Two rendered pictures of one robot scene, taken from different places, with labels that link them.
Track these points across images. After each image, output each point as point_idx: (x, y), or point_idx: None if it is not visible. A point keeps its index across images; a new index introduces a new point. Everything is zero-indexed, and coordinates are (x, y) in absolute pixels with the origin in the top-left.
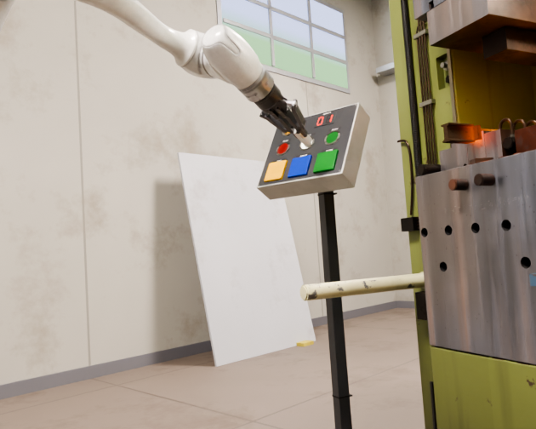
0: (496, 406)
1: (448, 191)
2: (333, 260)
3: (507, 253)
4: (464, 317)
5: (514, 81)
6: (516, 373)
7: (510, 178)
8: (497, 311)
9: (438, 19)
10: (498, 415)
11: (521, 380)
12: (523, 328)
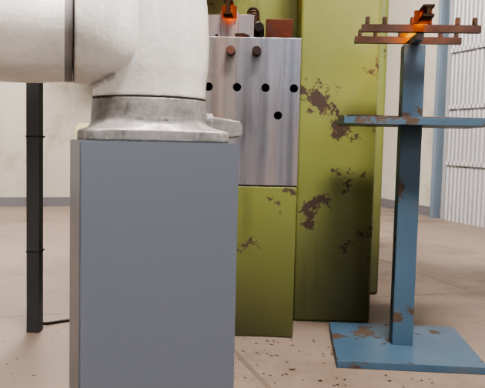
0: (238, 221)
1: (213, 54)
2: (41, 105)
3: (263, 108)
4: None
5: None
6: (259, 193)
7: (274, 54)
8: (248, 151)
9: None
10: (238, 227)
11: (262, 198)
12: (269, 162)
